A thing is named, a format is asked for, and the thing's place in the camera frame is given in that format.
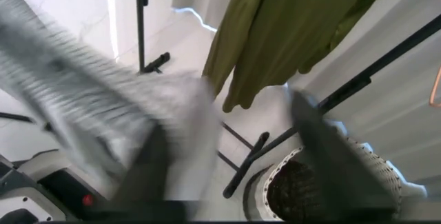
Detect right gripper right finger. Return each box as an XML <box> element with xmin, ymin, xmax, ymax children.
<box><xmin>291</xmin><ymin>91</ymin><xmax>397</xmax><ymax>220</ymax></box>

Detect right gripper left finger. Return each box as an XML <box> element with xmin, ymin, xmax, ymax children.
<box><xmin>113</xmin><ymin>122</ymin><xmax>187</xmax><ymax>220</ymax></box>

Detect pale grey shorts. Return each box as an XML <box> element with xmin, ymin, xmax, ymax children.
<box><xmin>0</xmin><ymin>0</ymin><xmax>223</xmax><ymax>204</ymax></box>

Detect pink clothes hanger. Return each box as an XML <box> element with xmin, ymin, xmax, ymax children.
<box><xmin>428</xmin><ymin>64</ymin><xmax>441</xmax><ymax>109</ymax></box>

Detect green printed shirt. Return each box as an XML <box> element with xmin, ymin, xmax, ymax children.
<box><xmin>201</xmin><ymin>0</ymin><xmax>396</xmax><ymax>114</ymax></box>

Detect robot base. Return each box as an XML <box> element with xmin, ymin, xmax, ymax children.
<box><xmin>0</xmin><ymin>147</ymin><xmax>120</xmax><ymax>224</ymax></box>

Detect white laundry basket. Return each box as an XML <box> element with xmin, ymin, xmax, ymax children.
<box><xmin>243</xmin><ymin>137</ymin><xmax>403</xmax><ymax>222</ymax></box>

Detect black clothes rack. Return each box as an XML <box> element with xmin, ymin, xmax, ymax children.
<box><xmin>134</xmin><ymin>0</ymin><xmax>441</xmax><ymax>199</ymax></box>

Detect white curtain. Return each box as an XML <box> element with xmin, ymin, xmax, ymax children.
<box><xmin>154</xmin><ymin>0</ymin><xmax>441</xmax><ymax>197</ymax></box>

